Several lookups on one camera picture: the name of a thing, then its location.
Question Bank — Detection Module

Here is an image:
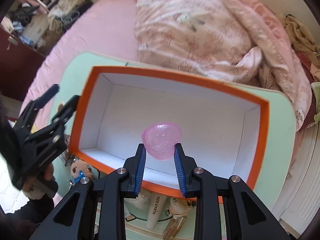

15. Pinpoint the brown capybara plush keychain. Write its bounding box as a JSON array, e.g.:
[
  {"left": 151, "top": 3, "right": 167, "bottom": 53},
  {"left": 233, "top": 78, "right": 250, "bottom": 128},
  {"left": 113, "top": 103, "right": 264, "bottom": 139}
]
[{"left": 70, "top": 159, "right": 95, "bottom": 186}]

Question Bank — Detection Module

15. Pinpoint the pink translucent heart case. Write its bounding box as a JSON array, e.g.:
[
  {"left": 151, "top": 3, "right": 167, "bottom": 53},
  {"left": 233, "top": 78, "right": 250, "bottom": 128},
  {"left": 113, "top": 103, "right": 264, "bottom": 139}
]
[{"left": 141, "top": 122, "right": 182, "bottom": 161}]

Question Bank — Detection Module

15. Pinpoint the white clothes heap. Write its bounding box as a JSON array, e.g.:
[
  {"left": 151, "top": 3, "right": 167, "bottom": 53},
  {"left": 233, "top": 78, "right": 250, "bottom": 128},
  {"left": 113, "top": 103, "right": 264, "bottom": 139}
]
[{"left": 47, "top": 0, "right": 85, "bottom": 31}]

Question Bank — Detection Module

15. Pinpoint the pink floral duvet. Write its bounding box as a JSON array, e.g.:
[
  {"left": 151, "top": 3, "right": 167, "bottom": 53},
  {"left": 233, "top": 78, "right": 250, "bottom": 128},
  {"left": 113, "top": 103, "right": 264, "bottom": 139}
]
[{"left": 134, "top": 0, "right": 312, "bottom": 129}]

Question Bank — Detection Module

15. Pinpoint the pink bed sheet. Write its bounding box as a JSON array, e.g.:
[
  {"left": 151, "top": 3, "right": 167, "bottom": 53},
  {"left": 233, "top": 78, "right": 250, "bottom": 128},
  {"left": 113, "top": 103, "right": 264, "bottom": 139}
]
[{"left": 22, "top": 0, "right": 139, "bottom": 108}]

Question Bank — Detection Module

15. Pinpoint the white cream tube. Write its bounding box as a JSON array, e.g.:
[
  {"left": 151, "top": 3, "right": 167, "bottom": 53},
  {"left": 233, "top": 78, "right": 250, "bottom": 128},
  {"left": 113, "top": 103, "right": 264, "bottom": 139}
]
[{"left": 146, "top": 193, "right": 167, "bottom": 229}]

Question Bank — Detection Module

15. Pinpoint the orange gradient cardboard box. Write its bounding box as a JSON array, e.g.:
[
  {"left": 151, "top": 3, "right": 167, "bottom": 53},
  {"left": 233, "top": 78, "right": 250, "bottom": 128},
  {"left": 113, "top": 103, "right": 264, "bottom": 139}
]
[{"left": 70, "top": 66, "right": 270, "bottom": 197}]

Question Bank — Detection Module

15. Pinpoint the beige doll figure keychain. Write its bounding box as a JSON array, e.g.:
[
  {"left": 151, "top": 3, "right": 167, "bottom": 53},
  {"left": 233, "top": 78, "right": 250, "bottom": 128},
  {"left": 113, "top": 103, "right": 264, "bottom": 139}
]
[{"left": 164, "top": 197, "right": 194, "bottom": 217}]

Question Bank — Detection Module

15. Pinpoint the clear lip gloss tube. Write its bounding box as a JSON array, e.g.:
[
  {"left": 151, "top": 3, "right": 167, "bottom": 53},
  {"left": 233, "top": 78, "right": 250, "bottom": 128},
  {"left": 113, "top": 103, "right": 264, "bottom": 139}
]
[{"left": 163, "top": 215, "right": 187, "bottom": 240}]

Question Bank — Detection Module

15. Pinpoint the person left hand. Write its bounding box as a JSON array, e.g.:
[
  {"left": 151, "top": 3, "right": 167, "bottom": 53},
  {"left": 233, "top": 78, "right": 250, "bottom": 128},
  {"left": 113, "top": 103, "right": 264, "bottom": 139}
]
[{"left": 22, "top": 164, "right": 59, "bottom": 200}]

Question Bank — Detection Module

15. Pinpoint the tan crumpled clothes pile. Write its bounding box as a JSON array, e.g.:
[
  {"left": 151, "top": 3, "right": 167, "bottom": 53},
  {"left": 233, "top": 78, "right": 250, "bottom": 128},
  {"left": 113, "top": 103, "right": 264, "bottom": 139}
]
[{"left": 277, "top": 14, "right": 319, "bottom": 81}]

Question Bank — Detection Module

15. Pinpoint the white slatted wardrobe door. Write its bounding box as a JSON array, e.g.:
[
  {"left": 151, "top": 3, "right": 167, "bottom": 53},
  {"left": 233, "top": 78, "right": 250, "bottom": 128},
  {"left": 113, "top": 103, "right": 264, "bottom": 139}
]
[{"left": 271, "top": 125, "right": 319, "bottom": 238}]

